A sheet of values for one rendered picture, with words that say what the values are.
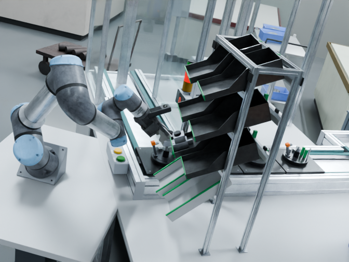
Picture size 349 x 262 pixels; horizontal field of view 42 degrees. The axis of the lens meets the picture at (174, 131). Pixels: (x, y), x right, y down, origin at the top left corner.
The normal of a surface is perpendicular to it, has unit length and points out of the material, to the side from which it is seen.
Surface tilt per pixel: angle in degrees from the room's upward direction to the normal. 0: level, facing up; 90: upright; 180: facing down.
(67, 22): 90
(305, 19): 90
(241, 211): 0
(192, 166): 25
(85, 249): 0
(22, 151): 52
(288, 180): 90
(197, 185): 45
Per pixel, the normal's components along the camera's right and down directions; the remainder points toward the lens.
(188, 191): -0.56, -0.69
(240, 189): 0.29, 0.48
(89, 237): 0.18, -0.87
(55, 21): -0.18, 0.42
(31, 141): 0.02, -0.19
